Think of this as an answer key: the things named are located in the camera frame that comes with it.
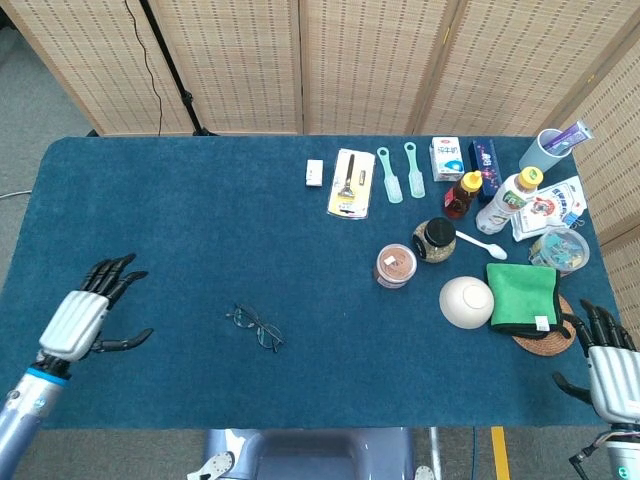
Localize black hanging cable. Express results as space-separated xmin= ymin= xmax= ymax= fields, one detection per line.
xmin=123 ymin=0 xmax=164 ymax=137

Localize white printed snack bag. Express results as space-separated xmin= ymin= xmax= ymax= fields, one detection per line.
xmin=509 ymin=175 xmax=589 ymax=243

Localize blue felt table cover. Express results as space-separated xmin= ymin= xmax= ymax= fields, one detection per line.
xmin=0 ymin=135 xmax=629 ymax=431

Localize glass jar with black lid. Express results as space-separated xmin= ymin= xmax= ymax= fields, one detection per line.
xmin=411 ymin=216 xmax=458 ymax=264

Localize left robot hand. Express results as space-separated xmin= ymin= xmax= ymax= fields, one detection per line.
xmin=38 ymin=252 xmax=155 ymax=364

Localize black wire-frame eyeglasses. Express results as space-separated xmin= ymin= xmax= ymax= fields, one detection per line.
xmin=225 ymin=302 xmax=286 ymax=354

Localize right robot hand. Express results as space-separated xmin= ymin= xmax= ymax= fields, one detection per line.
xmin=552 ymin=298 xmax=640 ymax=426

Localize razor in yellow blister pack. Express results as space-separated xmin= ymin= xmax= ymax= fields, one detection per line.
xmin=326 ymin=147 xmax=376 ymax=220

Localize green cloth with black edge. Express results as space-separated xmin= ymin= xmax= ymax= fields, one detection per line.
xmin=485 ymin=262 xmax=572 ymax=340

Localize white plastic spoon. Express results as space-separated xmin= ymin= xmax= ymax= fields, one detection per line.
xmin=454 ymin=230 xmax=508 ymax=261

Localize round woven coaster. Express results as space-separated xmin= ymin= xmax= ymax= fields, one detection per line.
xmin=510 ymin=293 xmax=578 ymax=357

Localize bamboo folding screen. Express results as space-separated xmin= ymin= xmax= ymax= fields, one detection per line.
xmin=0 ymin=0 xmax=640 ymax=321

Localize white blue milk carton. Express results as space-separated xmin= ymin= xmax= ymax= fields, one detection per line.
xmin=428 ymin=136 xmax=466 ymax=183

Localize mint green brush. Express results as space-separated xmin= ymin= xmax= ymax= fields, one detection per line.
xmin=376 ymin=146 xmax=404 ymax=205
xmin=403 ymin=141 xmax=427 ymax=200

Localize grey-blue cup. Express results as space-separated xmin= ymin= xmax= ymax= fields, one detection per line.
xmin=518 ymin=128 xmax=571 ymax=174

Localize jar of brown powder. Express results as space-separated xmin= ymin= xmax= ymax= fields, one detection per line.
xmin=373 ymin=243 xmax=419 ymax=290

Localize dark blue box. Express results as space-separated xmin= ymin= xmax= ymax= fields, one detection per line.
xmin=467 ymin=138 xmax=504 ymax=204

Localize clear tub of binder clips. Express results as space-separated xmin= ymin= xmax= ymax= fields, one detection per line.
xmin=528 ymin=227 xmax=591 ymax=274

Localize white upturned bowl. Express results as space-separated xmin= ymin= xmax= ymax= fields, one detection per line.
xmin=438 ymin=275 xmax=496 ymax=331

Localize purple toothpaste tube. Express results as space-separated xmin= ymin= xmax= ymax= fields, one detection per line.
xmin=543 ymin=121 xmax=595 ymax=153

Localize black tripod stand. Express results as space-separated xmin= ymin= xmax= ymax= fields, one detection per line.
xmin=138 ymin=0 xmax=219 ymax=137

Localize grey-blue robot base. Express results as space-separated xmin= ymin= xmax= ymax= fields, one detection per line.
xmin=187 ymin=427 xmax=436 ymax=480

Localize honey bottle with yellow cap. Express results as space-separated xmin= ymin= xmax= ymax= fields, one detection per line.
xmin=441 ymin=169 xmax=484 ymax=220

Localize yellow floor tape strip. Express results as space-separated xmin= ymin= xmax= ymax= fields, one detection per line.
xmin=490 ymin=426 xmax=512 ymax=480

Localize white drink bottle yellow cap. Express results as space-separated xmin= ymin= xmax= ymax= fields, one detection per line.
xmin=474 ymin=166 xmax=545 ymax=236

